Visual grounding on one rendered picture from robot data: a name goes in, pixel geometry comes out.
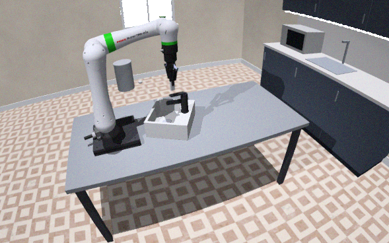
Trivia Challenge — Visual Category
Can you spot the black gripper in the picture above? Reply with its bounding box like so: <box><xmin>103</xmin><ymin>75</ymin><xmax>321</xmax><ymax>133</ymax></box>
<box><xmin>164</xmin><ymin>53</ymin><xmax>178</xmax><ymax>91</ymax></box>

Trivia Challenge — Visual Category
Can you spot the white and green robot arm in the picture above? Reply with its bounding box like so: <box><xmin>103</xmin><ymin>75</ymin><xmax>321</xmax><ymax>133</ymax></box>
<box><xmin>83</xmin><ymin>18</ymin><xmax>178</xmax><ymax>141</ymax></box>

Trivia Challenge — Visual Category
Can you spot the grey rectangular sink basin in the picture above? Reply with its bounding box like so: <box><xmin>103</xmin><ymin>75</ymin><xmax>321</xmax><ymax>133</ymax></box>
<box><xmin>144</xmin><ymin>98</ymin><xmax>195</xmax><ymax>141</ymax></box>

